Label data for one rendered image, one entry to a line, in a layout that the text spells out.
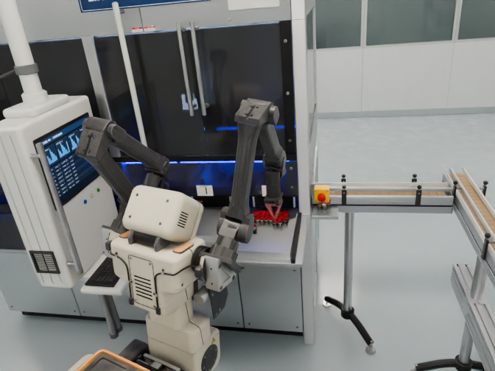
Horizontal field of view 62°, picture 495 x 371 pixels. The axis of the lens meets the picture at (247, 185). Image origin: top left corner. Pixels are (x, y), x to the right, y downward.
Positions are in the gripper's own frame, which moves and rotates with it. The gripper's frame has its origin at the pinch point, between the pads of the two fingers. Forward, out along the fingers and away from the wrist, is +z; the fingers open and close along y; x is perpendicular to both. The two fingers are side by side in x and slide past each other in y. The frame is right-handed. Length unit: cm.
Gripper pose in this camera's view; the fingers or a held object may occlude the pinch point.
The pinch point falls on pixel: (274, 216)
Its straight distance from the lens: 169.1
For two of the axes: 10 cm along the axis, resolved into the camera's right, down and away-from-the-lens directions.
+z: 0.7, 9.5, 3.0
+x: -9.8, 0.0, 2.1
